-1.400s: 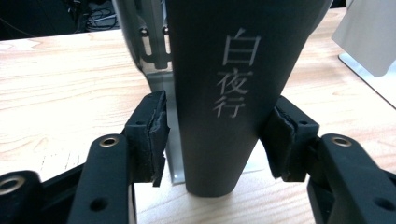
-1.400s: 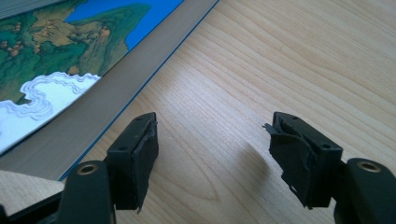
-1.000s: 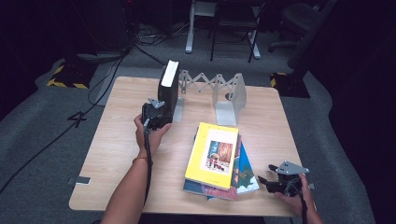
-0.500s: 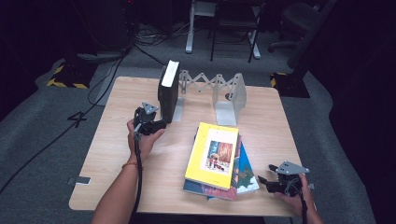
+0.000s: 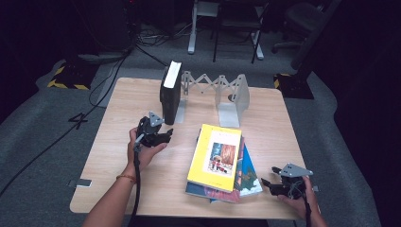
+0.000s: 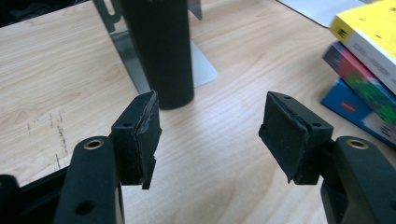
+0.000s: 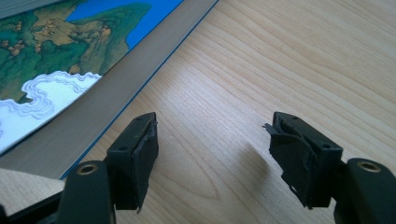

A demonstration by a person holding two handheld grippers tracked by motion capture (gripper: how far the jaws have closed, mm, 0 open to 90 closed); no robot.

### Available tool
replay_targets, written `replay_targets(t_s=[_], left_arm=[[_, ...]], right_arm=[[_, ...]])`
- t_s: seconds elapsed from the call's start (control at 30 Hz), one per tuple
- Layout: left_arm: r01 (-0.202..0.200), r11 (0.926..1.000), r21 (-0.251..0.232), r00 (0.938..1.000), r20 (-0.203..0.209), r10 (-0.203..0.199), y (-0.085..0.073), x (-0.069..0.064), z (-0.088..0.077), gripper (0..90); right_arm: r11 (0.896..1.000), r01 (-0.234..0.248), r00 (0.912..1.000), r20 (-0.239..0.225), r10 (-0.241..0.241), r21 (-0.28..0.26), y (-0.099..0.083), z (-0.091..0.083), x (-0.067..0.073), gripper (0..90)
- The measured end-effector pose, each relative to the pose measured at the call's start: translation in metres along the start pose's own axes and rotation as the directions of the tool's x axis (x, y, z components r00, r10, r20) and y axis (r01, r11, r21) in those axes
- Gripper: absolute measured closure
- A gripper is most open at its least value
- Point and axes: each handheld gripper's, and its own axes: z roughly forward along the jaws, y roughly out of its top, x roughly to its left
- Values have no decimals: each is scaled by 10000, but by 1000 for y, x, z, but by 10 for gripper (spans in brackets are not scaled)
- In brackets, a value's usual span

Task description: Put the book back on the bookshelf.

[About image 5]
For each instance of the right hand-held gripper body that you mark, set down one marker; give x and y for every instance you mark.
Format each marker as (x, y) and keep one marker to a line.
(293, 186)

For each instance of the person's left hand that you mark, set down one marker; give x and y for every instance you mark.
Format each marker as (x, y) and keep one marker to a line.
(140, 157)

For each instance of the black yellow striped stand base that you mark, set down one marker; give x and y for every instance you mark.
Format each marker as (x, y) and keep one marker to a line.
(294, 86)
(72, 77)

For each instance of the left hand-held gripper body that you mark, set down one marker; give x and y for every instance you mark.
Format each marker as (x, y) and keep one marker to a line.
(148, 129)

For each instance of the white desk frame leg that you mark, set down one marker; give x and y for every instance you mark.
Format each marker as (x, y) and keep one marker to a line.
(193, 31)
(258, 47)

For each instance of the dark slanted stand pole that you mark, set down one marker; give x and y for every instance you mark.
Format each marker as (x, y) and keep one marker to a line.
(310, 41)

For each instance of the metal table edge bracket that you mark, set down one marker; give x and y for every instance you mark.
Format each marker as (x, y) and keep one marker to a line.
(315, 188)

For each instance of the yellow book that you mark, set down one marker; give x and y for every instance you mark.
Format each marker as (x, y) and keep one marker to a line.
(201, 157)

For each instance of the person's right hand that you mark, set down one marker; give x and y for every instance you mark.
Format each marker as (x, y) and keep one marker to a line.
(307, 201)

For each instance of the dark office chair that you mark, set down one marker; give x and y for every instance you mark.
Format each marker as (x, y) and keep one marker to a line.
(299, 19)

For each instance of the grey flat stand foot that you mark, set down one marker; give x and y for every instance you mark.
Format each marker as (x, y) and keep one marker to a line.
(101, 57)

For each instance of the black folding chair frame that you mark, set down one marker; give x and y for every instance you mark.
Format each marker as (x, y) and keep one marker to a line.
(239, 25)

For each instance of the black book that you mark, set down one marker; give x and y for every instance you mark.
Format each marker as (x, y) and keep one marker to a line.
(170, 97)

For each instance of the white expandable bookend rack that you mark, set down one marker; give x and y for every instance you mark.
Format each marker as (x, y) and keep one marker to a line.
(228, 113)

